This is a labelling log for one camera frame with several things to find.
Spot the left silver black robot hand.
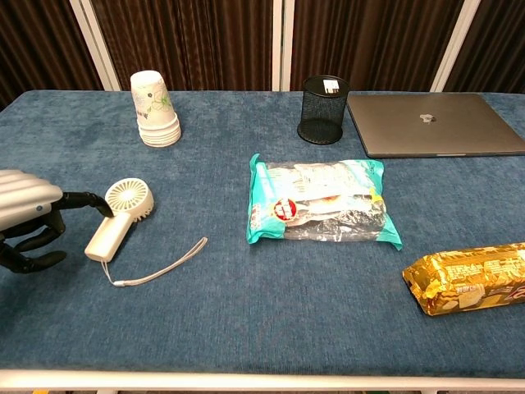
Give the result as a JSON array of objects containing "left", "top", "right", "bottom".
[{"left": 0, "top": 169, "right": 116, "bottom": 275}]

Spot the white handheld fan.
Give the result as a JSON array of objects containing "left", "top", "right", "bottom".
[{"left": 84, "top": 176, "right": 156, "bottom": 263}]

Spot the stack of floral paper cups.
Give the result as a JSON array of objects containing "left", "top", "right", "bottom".
[{"left": 130, "top": 70, "right": 182, "bottom": 149}]

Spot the blue fabric table cover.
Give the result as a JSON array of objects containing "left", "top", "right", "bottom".
[{"left": 0, "top": 89, "right": 525, "bottom": 379}]

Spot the dark brown curtain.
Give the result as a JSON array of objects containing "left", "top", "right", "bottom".
[{"left": 0, "top": 0, "right": 525, "bottom": 111}]

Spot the teal plastic snack bag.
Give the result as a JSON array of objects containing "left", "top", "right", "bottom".
[{"left": 245, "top": 153, "right": 404, "bottom": 251}]

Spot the black mesh pen holder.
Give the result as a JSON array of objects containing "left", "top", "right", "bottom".
[{"left": 296, "top": 75, "right": 351, "bottom": 145}]

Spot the grey closed laptop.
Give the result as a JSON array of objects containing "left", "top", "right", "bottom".
[{"left": 346, "top": 92, "right": 525, "bottom": 159}]

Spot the gold foil biscuit package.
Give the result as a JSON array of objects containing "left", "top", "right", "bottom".
[{"left": 402, "top": 241, "right": 525, "bottom": 317}]

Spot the white wrist strap cord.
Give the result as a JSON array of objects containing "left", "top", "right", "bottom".
[{"left": 100, "top": 236, "right": 209, "bottom": 288}]

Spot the white partition frame post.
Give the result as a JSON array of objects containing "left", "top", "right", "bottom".
[
  {"left": 429, "top": 0, "right": 482, "bottom": 94},
  {"left": 271, "top": 0, "right": 295, "bottom": 93},
  {"left": 68, "top": 0, "right": 122, "bottom": 92}
]

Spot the white table frame edge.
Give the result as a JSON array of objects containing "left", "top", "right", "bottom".
[{"left": 0, "top": 368, "right": 525, "bottom": 394}]

